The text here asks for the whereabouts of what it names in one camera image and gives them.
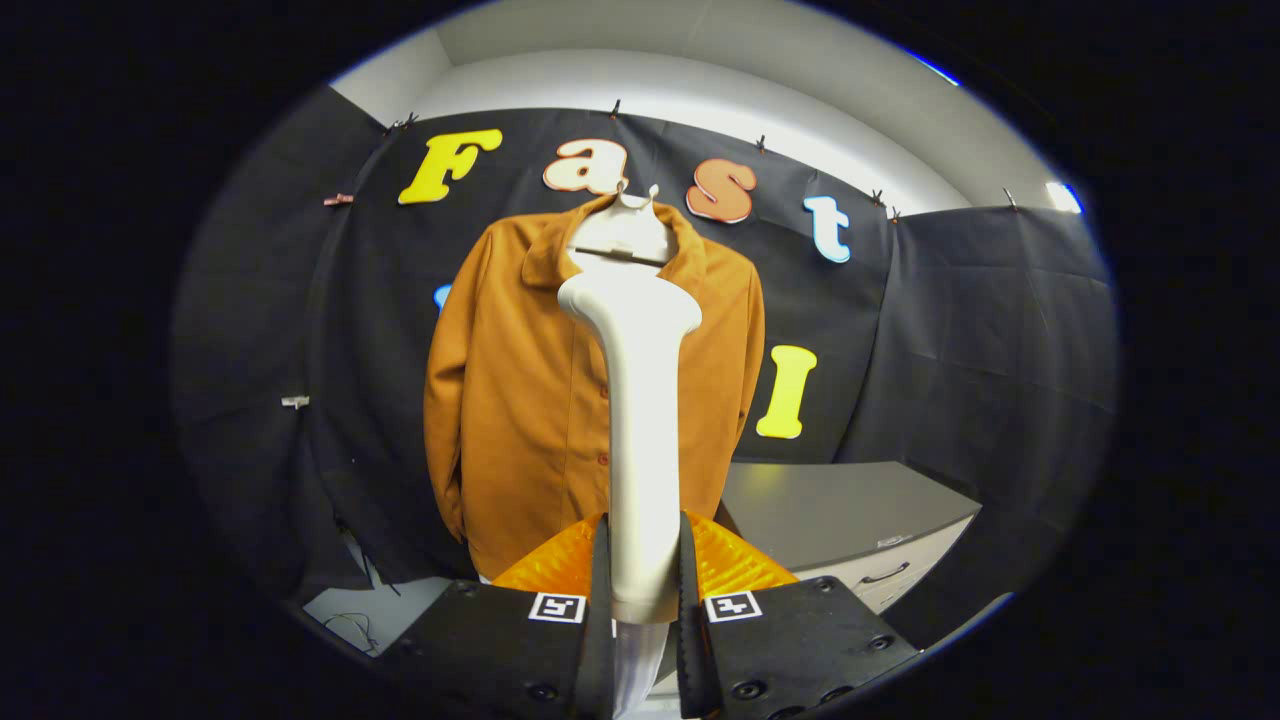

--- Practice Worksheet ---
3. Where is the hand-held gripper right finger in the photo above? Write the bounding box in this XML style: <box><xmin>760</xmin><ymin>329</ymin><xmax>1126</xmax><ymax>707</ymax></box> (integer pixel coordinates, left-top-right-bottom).
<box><xmin>678</xmin><ymin>510</ymin><xmax>921</xmax><ymax>720</ymax></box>

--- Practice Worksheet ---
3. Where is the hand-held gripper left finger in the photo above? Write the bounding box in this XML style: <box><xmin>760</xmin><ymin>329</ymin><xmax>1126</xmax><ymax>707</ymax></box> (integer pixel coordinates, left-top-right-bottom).
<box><xmin>375</xmin><ymin>512</ymin><xmax>613</xmax><ymax>720</ymax></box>

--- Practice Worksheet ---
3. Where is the brown button-up shirt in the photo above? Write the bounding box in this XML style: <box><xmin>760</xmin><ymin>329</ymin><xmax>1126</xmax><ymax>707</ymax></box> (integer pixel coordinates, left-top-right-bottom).
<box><xmin>423</xmin><ymin>193</ymin><xmax>766</xmax><ymax>581</ymax></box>

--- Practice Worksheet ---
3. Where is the white clothes hanger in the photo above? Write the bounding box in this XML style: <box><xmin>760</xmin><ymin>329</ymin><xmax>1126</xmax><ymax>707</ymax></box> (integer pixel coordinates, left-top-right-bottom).
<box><xmin>565</xmin><ymin>183</ymin><xmax>673</xmax><ymax>276</ymax></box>

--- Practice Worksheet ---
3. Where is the grey cabinet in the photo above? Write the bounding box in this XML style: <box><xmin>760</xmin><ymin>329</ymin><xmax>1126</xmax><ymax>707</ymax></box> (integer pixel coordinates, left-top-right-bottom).
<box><xmin>650</xmin><ymin>458</ymin><xmax>983</xmax><ymax>701</ymax></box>

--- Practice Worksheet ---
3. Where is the black backdrop cloth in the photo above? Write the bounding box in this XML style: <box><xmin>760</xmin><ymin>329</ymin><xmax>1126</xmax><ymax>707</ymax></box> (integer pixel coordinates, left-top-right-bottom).
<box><xmin>170</xmin><ymin>85</ymin><xmax>1118</xmax><ymax>651</ymax></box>

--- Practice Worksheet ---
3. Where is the row of black backdrop clips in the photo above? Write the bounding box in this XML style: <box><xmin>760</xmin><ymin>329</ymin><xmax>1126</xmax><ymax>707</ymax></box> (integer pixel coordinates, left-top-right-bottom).
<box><xmin>385</xmin><ymin>98</ymin><xmax>1021</xmax><ymax>223</ymax></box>

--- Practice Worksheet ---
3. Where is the long ceiling light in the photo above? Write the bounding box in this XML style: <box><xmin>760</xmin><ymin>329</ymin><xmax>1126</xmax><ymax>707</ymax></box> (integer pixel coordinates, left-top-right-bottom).
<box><xmin>905</xmin><ymin>50</ymin><xmax>961</xmax><ymax>88</ymax></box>

